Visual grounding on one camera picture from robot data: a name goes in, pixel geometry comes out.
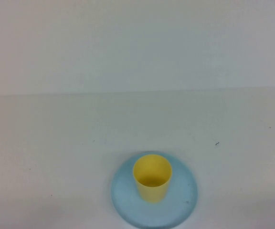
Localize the light blue round plate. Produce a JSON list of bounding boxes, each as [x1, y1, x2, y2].
[[110, 150, 198, 229]]

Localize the yellow plastic cup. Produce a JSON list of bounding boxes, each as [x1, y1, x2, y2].
[[132, 154, 173, 204]]

